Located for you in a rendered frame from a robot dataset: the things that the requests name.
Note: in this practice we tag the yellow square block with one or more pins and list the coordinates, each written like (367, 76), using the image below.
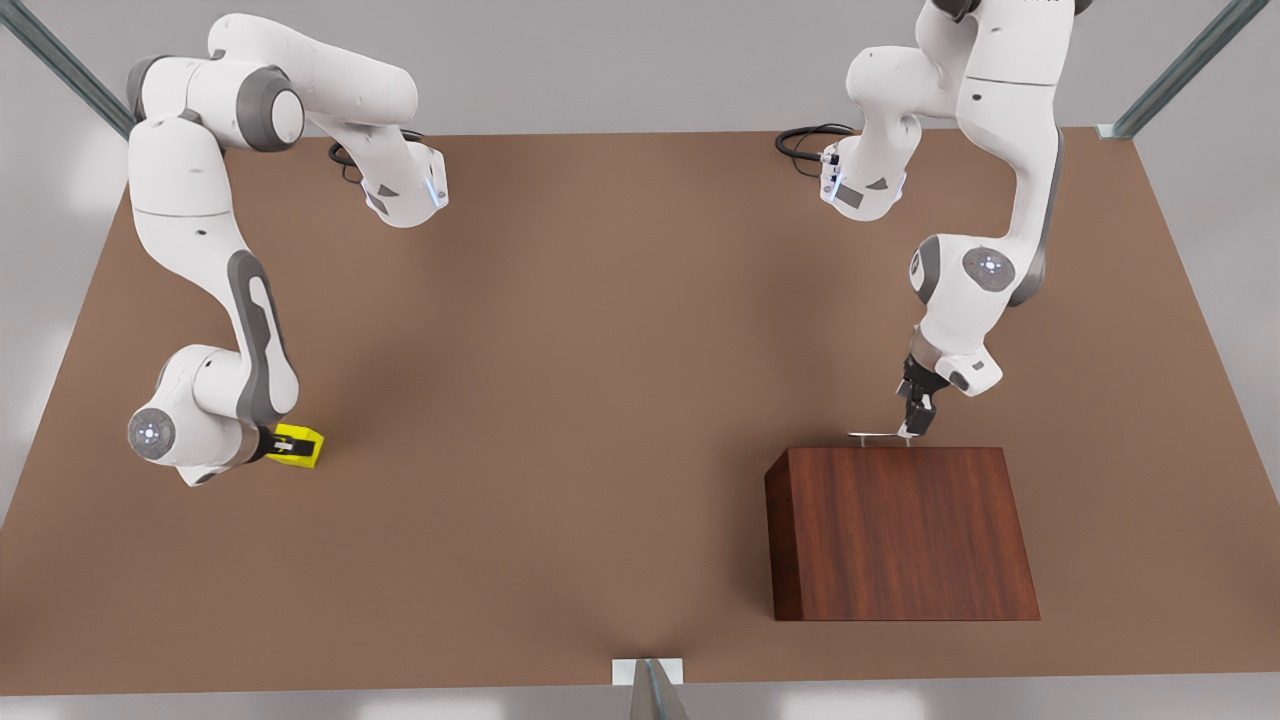
(300, 457)

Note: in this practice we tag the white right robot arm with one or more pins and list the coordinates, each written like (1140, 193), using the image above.
(180, 220)

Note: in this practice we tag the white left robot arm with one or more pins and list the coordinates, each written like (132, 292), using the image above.
(1010, 120)

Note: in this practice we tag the dark wooden drawer cabinet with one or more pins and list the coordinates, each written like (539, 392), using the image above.
(900, 535)

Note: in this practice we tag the silver frame post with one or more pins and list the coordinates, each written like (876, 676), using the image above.
(650, 688)
(1180, 70)
(65, 62)

